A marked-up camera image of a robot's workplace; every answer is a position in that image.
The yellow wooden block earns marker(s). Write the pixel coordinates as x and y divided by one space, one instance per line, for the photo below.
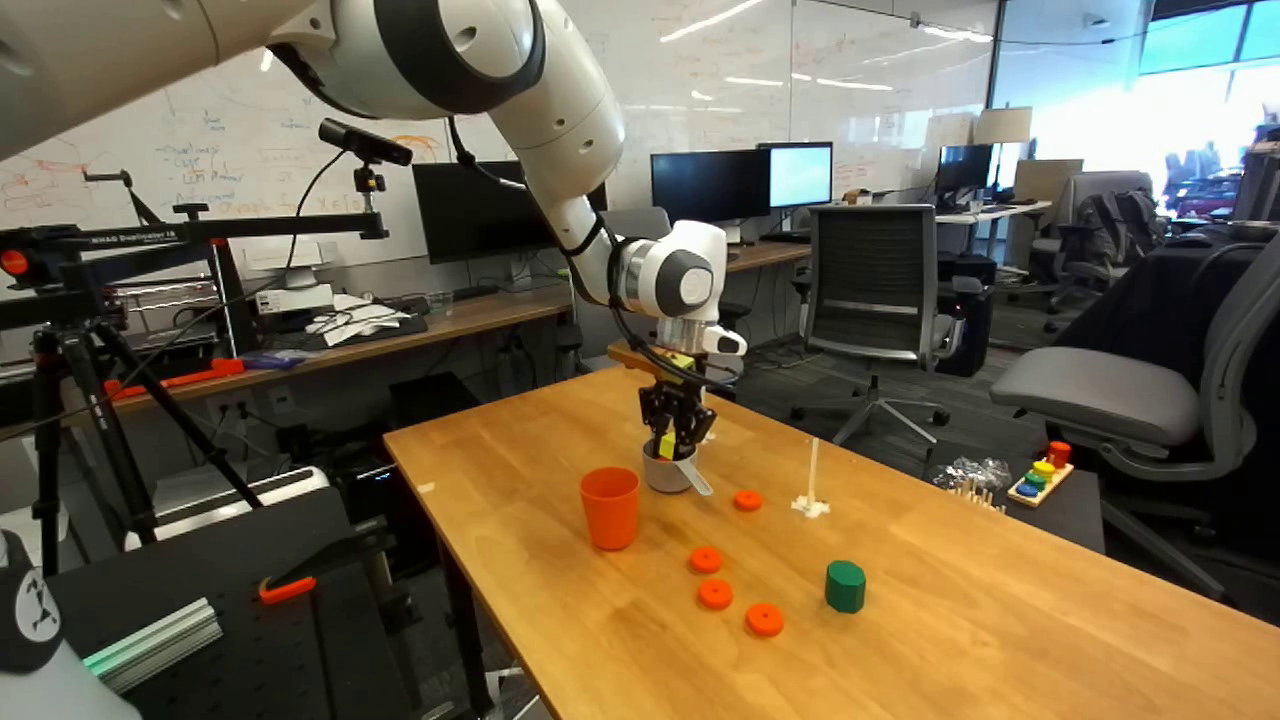
662 442

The orange wooden disc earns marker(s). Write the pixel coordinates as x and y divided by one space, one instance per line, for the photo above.
745 503
706 560
712 592
765 623

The black bag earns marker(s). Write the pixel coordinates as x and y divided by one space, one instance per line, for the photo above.
964 323

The black mesh office chair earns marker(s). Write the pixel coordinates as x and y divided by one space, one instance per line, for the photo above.
874 265

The clear plastic bag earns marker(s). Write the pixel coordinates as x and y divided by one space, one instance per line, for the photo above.
972 472

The grey padded office chair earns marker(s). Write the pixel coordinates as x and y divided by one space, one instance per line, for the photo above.
1092 394

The white lamp shade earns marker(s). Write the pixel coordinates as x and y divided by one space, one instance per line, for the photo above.
1002 127

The black side table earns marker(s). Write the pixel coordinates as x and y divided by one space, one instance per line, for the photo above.
1067 521

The orange plastic cup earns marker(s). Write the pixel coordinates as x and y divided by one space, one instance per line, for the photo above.
608 514

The white crumpled papers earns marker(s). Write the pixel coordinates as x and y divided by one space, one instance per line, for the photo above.
353 323

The silver metal rail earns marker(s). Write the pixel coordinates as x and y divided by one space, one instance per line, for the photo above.
227 504

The black tripod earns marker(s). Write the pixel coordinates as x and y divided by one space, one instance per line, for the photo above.
67 346

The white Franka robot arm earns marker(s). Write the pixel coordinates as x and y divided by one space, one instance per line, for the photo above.
441 52

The black boom rail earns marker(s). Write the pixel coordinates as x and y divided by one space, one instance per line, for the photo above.
200 241

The grey measuring cup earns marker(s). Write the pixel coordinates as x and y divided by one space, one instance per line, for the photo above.
666 483

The small dark monitor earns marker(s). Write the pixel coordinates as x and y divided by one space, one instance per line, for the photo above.
961 170

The long wooden desk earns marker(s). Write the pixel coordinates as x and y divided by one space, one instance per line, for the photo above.
454 323

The wide black monitor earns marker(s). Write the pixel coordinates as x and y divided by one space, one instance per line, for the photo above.
463 214

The black computer monitor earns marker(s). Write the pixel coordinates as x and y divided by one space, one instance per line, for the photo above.
706 184

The silver aluminium bar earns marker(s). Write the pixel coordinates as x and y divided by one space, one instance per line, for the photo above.
152 642

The black stereo camera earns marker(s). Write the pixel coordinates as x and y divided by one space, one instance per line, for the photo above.
363 137

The light grey office chair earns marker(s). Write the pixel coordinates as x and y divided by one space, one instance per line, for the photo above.
640 219

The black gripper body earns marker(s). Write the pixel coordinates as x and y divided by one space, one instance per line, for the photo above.
677 396

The white box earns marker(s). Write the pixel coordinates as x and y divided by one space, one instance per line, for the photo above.
295 297

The black cart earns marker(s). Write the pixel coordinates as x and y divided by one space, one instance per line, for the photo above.
243 667

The black cap with logo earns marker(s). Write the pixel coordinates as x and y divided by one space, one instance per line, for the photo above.
24 606

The red tool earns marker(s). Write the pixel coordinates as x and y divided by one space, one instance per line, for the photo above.
173 382

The lit white monitor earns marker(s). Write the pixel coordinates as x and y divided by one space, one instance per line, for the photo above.
800 174

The colourful stacking toy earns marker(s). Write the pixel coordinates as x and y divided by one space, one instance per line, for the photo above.
1042 479

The green wooden block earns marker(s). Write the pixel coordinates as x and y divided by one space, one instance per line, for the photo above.
846 590

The white peg stand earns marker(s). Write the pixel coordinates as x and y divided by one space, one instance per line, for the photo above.
809 504

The white desk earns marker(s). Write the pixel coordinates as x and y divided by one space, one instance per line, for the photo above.
994 208

